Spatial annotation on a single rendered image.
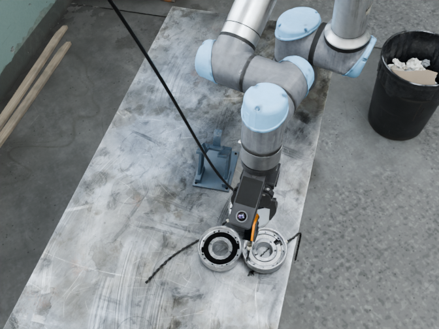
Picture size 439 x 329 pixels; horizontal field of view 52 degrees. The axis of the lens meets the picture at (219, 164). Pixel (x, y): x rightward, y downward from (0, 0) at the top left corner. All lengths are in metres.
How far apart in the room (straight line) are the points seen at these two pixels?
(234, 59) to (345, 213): 1.36
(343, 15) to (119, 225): 0.75
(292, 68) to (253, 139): 0.16
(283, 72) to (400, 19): 2.21
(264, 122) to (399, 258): 1.41
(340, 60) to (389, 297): 1.08
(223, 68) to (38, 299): 0.69
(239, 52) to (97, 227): 0.60
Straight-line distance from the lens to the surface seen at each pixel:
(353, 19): 1.15
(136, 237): 1.16
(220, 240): 1.10
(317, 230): 2.03
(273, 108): 0.73
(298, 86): 0.82
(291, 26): 1.25
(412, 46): 2.30
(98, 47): 2.88
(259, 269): 1.06
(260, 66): 0.83
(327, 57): 1.24
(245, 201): 0.85
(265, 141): 0.77
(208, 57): 0.87
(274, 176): 0.90
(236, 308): 1.07
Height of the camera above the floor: 1.83
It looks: 57 degrees down
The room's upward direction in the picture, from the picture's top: 6 degrees counter-clockwise
